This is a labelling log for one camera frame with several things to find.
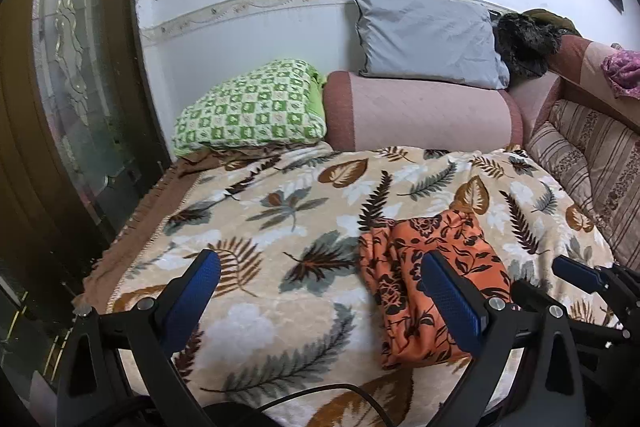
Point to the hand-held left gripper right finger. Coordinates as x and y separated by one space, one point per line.
452 302

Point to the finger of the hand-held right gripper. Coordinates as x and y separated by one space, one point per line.
580 274
532 294

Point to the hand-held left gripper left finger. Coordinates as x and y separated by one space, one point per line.
192 297

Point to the orange floral shirt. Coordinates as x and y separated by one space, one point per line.
395 287

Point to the brown fringed cloth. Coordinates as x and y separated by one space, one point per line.
165 202

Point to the large striped cushion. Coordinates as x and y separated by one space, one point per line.
610 172

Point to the small striped cushion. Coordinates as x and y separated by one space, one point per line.
560 162

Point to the leaf print blanket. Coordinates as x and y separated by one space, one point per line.
280 207

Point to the pink bolster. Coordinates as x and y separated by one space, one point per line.
420 117

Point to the green checkered pillow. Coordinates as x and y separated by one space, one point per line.
250 107

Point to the purple patterned cloth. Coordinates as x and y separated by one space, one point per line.
622 72

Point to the black furry cloth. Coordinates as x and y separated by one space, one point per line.
525 47

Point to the olive cloth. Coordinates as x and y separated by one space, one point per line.
550 19

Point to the grey pillow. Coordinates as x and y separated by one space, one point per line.
425 37

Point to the wooden door with glass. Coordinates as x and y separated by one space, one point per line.
75 57

